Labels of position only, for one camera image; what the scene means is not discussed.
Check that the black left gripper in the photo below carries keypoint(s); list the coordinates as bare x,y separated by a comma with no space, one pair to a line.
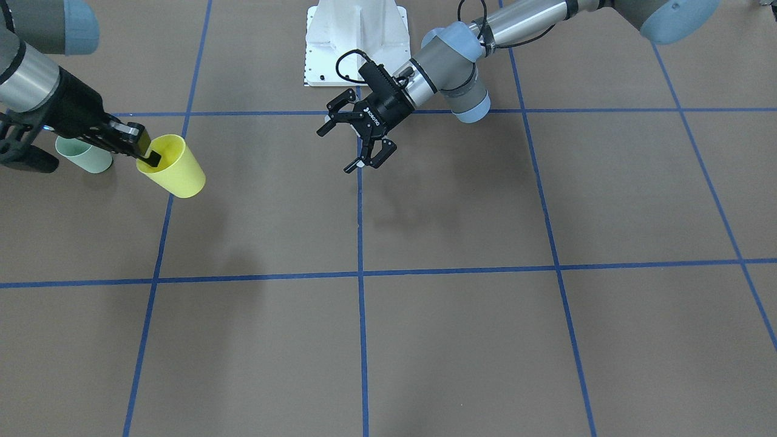
385,113

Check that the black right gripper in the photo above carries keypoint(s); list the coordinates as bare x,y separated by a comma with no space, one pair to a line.
74,107

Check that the yellow plastic cup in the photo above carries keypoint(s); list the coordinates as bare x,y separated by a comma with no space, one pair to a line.
178,171

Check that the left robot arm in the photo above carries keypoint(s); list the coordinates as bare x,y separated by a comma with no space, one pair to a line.
446,64

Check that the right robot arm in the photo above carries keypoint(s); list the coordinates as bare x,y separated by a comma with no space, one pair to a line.
37,93

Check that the green plastic cup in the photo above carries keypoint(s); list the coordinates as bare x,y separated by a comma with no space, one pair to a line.
90,158

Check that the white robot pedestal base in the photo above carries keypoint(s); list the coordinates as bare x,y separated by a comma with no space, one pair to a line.
378,28

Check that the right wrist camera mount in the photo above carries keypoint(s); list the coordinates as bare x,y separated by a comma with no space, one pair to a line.
19,131

